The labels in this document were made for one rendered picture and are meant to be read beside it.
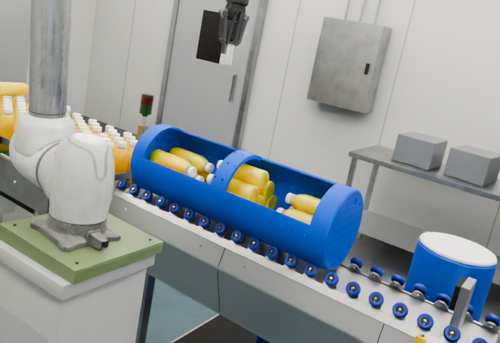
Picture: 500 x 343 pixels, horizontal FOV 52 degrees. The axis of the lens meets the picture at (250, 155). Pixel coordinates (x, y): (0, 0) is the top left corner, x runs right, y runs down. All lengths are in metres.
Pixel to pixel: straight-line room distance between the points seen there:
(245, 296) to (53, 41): 1.04
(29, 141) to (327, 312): 1.02
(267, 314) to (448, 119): 3.40
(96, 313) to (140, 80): 5.43
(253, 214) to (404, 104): 3.43
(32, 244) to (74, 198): 0.16
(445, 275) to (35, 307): 1.34
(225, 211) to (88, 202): 0.58
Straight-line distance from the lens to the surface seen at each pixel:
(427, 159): 4.20
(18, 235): 1.48
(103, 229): 1.47
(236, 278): 1.84
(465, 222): 5.00
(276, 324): 1.85
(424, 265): 2.02
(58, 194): 1.42
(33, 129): 1.52
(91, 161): 1.38
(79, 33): 7.27
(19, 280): 1.50
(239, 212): 1.77
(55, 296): 1.37
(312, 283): 1.71
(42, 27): 1.49
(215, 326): 2.86
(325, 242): 1.62
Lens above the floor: 1.65
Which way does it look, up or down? 13 degrees down
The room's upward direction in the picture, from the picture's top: 11 degrees clockwise
